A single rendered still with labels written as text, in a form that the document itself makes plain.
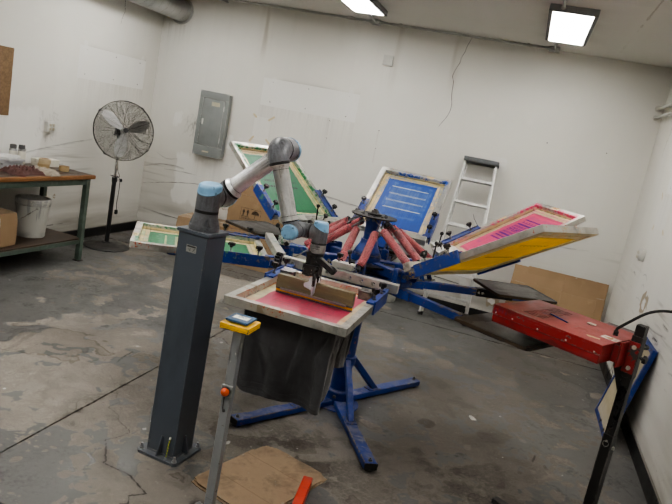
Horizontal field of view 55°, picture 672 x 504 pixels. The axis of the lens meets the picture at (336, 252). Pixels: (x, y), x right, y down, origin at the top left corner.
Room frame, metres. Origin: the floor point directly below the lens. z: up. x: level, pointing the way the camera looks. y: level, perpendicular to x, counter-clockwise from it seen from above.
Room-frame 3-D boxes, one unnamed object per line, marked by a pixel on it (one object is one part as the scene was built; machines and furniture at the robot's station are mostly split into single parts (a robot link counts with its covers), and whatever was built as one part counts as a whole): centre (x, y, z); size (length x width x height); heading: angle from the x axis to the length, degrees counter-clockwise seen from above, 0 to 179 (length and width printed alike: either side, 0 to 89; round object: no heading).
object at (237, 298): (3.08, 0.07, 0.97); 0.79 x 0.58 x 0.04; 165
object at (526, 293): (4.28, -0.84, 0.91); 1.34 x 0.40 x 0.08; 105
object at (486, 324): (3.63, -0.67, 0.91); 1.34 x 0.40 x 0.08; 45
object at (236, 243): (3.87, 0.68, 1.05); 1.08 x 0.61 x 0.23; 105
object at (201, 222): (3.10, 0.66, 1.25); 0.15 x 0.15 x 0.10
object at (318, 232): (3.08, 0.09, 1.30); 0.09 x 0.08 x 0.11; 74
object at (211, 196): (3.11, 0.66, 1.37); 0.13 x 0.12 x 0.14; 164
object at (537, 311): (3.10, -1.21, 1.06); 0.61 x 0.46 x 0.12; 45
